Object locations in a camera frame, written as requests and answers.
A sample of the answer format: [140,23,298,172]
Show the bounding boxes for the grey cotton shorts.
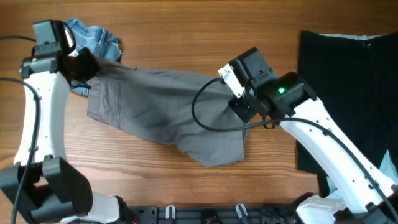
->
[87,58,248,166]

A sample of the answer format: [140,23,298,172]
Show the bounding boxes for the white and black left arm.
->
[1,20,127,223]

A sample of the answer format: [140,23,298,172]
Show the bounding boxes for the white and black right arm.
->
[218,47,397,223]

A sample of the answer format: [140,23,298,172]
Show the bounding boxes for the folded blue denim shorts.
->
[65,17,123,96]

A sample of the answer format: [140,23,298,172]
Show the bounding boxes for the black shorts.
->
[297,29,398,198]

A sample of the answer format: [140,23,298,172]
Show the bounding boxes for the light blue garment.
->
[326,150,398,199]

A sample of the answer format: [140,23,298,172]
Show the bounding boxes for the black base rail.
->
[130,204,303,224]

